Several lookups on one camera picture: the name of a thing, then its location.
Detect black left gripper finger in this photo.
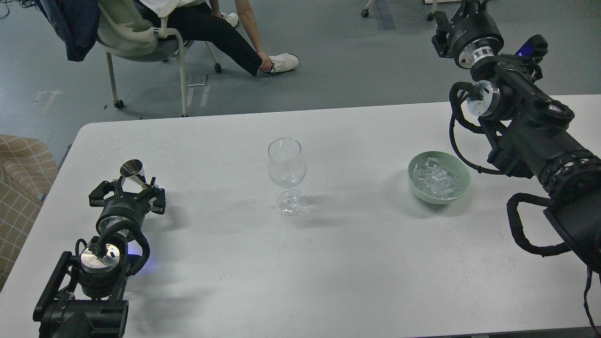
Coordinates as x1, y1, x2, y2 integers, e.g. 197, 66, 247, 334
88, 180, 123, 207
138, 177, 166, 202

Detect beige checkered sofa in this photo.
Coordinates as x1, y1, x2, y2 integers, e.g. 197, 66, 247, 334
0, 134, 58, 287

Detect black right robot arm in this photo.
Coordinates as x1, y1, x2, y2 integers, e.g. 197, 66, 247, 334
427, 0, 601, 293

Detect dark blue jacket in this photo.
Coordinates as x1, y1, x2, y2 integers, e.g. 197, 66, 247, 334
36, 0, 100, 62

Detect clear ice cubes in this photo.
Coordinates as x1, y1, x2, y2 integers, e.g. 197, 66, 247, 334
410, 157, 464, 200

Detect clear wine glass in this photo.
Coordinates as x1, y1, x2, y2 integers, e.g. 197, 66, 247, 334
268, 137, 308, 216

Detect white chair caster leg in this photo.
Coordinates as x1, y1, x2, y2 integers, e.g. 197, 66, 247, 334
361, 0, 376, 18

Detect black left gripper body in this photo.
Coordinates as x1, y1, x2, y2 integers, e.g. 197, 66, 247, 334
96, 191, 166, 235

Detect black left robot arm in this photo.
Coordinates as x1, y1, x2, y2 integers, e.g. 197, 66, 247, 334
32, 174, 167, 338

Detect steel cocktail jigger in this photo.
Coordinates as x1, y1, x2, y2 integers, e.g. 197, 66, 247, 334
120, 160, 148, 190

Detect grey office chair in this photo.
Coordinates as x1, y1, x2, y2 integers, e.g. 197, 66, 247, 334
97, 0, 194, 117

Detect green bowl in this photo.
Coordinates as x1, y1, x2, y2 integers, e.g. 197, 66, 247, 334
407, 151, 471, 205

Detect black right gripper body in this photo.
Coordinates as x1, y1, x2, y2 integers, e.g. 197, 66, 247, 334
431, 0, 504, 69

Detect seated person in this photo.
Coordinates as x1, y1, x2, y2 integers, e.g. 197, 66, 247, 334
134, 0, 299, 77

